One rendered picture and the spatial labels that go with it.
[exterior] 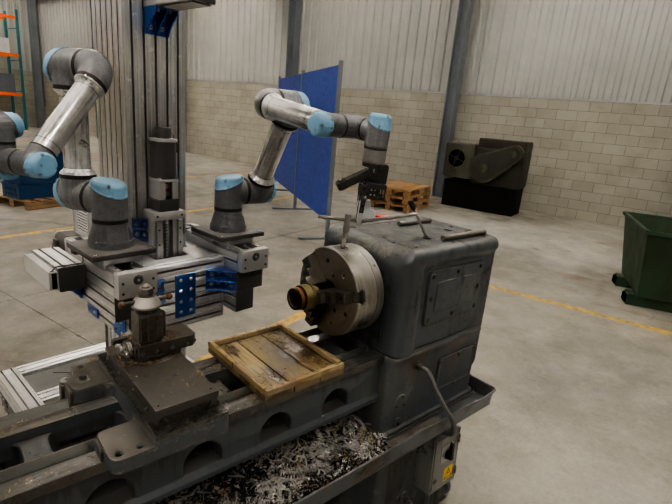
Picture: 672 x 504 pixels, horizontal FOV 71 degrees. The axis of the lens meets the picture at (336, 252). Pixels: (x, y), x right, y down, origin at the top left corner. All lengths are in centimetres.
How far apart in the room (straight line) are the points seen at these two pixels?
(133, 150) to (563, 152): 1012
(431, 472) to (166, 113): 180
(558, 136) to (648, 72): 187
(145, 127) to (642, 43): 1032
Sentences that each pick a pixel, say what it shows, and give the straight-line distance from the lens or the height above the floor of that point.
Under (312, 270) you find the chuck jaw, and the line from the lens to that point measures 164.
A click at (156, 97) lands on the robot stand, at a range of 204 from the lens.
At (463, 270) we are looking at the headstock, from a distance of 188.
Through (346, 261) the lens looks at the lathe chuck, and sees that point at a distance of 156.
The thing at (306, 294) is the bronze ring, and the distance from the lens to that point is 156.
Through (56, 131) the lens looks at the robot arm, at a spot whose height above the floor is 156.
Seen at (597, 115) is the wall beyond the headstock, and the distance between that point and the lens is 1129.
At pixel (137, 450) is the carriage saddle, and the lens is 125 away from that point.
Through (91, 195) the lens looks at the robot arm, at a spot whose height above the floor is 134.
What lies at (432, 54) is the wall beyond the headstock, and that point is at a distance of 1241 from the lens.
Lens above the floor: 167
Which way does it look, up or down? 16 degrees down
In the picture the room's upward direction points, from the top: 5 degrees clockwise
